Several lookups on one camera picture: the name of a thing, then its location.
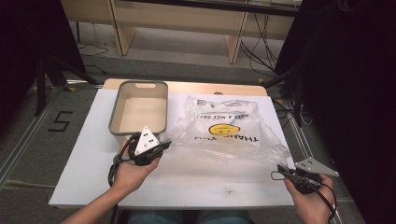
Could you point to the black curtain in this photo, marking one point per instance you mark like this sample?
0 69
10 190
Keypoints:
28 40
351 93

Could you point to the black metal stand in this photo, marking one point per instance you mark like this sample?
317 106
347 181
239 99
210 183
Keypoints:
299 90
40 87

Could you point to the person's right hand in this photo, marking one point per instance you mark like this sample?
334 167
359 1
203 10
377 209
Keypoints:
313 207

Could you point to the beige bin with grey rim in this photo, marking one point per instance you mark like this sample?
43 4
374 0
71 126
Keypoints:
141 115

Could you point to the person's left hand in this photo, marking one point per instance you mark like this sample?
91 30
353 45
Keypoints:
130 175

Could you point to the wooden table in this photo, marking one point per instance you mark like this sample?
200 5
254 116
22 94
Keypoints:
193 87

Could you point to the clear plastic bag yellow face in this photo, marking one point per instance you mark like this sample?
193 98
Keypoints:
227 143

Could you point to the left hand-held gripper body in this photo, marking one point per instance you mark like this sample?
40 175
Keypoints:
146 143

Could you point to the aluminium floor rail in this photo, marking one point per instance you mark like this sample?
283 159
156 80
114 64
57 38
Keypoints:
299 140
18 149

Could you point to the beige wooden desk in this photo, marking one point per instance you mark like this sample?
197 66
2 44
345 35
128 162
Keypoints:
174 18

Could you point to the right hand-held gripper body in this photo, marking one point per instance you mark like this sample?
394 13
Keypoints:
311 166

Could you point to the white board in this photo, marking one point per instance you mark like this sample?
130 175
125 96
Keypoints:
193 183

